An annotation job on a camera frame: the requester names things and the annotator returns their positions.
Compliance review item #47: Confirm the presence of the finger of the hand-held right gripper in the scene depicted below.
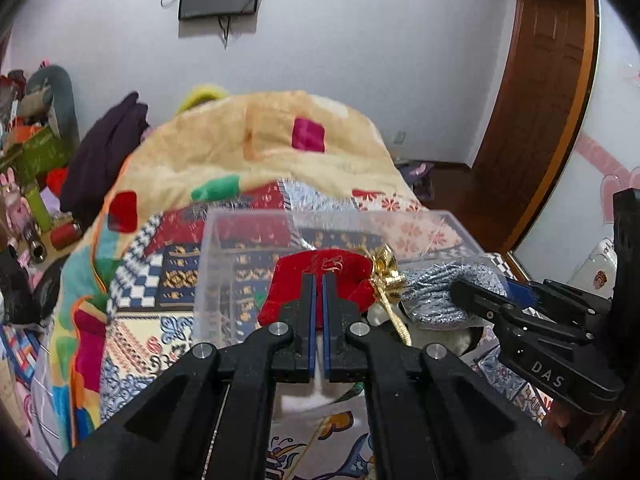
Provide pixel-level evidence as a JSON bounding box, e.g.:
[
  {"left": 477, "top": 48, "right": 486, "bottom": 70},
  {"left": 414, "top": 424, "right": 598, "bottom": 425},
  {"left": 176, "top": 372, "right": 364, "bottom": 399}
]
[
  {"left": 504, "top": 276, "right": 612, "bottom": 346},
  {"left": 449, "top": 279, "right": 526, "bottom": 335}
]

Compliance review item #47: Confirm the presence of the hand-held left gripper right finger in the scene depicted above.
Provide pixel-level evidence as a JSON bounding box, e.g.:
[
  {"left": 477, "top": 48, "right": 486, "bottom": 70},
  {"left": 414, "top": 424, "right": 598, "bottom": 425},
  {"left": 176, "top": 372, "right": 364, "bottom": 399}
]
[{"left": 322, "top": 274, "right": 586, "bottom": 480}]

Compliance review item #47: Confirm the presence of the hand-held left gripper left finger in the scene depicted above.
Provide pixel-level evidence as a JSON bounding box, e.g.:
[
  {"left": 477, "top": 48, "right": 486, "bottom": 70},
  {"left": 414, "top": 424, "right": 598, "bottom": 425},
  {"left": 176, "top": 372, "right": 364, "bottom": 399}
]
[{"left": 57, "top": 274, "right": 318, "bottom": 480}]

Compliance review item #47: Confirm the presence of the red velvet drawstring pouch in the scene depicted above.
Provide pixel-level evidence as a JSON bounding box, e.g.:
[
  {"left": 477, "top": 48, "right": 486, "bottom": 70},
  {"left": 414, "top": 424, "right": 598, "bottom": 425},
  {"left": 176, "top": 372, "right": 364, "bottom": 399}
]
[{"left": 257, "top": 244, "right": 413, "bottom": 347}]

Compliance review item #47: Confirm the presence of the clear plastic storage box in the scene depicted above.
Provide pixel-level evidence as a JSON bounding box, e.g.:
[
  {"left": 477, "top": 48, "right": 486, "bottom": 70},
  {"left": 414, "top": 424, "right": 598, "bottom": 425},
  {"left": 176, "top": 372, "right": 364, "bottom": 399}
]
[{"left": 192, "top": 208, "right": 486, "bottom": 356}]

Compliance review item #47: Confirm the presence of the white plastic object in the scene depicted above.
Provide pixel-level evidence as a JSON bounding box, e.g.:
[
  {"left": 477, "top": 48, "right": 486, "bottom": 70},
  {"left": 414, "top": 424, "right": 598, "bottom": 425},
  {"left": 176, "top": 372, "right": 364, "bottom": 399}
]
[{"left": 570, "top": 237, "right": 619, "bottom": 302}]

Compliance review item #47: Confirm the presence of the purple cloth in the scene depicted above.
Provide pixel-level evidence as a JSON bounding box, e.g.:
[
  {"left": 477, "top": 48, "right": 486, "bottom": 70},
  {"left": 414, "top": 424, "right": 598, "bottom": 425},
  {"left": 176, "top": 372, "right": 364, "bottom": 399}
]
[{"left": 395, "top": 160, "right": 436, "bottom": 197}]

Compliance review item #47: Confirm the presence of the patchwork printed bedsheet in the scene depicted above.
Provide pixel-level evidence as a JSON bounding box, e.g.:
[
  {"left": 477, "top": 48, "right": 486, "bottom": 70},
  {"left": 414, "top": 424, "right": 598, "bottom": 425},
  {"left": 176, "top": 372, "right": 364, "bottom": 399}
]
[{"left": 100, "top": 180, "right": 556, "bottom": 480}]

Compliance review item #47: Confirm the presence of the white pink-patterned wardrobe door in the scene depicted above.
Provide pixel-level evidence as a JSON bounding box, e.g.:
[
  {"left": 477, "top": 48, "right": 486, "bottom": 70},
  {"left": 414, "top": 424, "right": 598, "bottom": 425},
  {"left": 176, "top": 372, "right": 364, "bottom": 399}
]
[{"left": 515, "top": 0, "right": 640, "bottom": 301}]

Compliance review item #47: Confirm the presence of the brown wooden door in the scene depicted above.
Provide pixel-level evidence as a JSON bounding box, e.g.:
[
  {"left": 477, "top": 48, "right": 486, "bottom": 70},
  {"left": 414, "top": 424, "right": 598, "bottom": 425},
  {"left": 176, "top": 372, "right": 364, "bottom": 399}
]
[{"left": 460, "top": 0, "right": 601, "bottom": 261}]

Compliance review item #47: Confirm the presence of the beige patch-print fleece blanket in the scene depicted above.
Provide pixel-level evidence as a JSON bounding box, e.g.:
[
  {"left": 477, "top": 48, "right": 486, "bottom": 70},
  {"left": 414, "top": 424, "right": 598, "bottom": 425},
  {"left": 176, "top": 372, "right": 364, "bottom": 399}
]
[{"left": 52, "top": 90, "right": 431, "bottom": 448}]

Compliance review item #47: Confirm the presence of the yellow-green plush item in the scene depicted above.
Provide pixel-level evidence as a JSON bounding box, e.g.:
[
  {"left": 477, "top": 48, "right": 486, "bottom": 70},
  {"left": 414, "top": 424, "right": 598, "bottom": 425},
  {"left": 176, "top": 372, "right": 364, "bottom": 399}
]
[{"left": 177, "top": 84, "right": 231, "bottom": 113}]

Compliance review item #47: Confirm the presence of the dark purple garment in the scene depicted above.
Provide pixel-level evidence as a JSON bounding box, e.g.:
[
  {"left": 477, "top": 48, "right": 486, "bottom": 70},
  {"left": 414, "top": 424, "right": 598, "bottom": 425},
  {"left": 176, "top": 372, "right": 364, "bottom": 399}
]
[{"left": 59, "top": 91, "right": 151, "bottom": 231}]

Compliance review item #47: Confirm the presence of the red can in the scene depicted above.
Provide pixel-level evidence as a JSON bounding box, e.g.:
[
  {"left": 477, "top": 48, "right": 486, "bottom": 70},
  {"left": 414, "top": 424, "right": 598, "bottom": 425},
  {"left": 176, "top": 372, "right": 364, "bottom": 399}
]
[{"left": 50, "top": 220, "right": 81, "bottom": 252}]

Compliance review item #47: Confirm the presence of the silver flashlight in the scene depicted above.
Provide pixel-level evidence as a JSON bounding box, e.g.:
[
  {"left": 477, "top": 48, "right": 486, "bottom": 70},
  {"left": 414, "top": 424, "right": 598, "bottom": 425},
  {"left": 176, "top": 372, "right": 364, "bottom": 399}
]
[{"left": 25, "top": 220, "right": 47, "bottom": 264}]

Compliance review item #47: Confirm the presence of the black bag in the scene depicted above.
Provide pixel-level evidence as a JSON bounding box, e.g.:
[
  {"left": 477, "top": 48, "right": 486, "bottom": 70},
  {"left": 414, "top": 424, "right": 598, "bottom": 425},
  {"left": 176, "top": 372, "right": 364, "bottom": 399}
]
[{"left": 0, "top": 250, "right": 61, "bottom": 326}]

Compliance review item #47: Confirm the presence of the green cardboard box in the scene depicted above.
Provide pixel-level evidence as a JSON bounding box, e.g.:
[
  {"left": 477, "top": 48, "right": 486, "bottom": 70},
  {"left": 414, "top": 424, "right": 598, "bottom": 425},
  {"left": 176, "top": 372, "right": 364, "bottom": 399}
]
[{"left": 0, "top": 127, "right": 71, "bottom": 186}]

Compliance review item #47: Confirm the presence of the pink bunny toy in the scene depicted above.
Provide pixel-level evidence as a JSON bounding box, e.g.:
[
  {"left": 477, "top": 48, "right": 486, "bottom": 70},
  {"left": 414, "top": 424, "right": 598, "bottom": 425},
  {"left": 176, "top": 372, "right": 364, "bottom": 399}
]
[{"left": 0, "top": 170, "right": 33, "bottom": 235}]

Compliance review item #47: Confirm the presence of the grey plush toy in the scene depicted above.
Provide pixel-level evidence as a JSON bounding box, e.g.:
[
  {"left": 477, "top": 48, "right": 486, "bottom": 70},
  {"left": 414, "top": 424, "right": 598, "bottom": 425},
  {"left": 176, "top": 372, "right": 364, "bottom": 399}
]
[{"left": 25, "top": 65, "right": 81, "bottom": 147}]

